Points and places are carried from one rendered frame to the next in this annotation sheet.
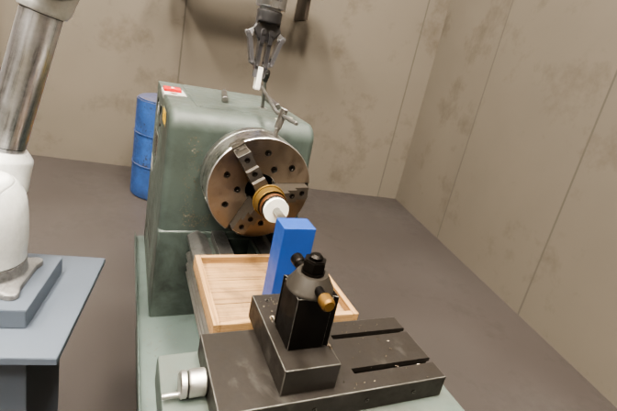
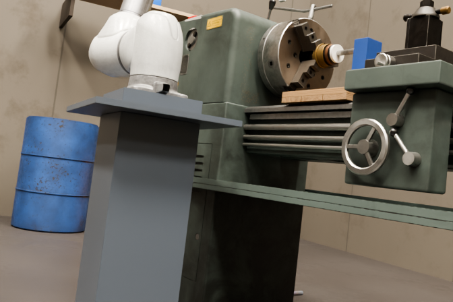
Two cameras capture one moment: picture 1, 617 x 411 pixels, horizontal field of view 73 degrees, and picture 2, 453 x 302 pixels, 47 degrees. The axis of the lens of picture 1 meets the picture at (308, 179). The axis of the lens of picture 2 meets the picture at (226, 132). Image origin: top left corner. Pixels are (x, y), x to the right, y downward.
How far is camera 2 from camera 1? 1.44 m
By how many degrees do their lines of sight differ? 24
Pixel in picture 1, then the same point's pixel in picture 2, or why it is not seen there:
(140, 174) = (32, 201)
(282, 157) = (319, 35)
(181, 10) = (58, 42)
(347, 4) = not seen: hidden behind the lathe
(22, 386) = (191, 172)
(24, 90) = not seen: outside the picture
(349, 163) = not seen: hidden behind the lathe
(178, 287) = (237, 158)
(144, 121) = (40, 139)
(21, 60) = not seen: outside the picture
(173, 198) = (236, 75)
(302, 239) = (376, 48)
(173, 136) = (238, 25)
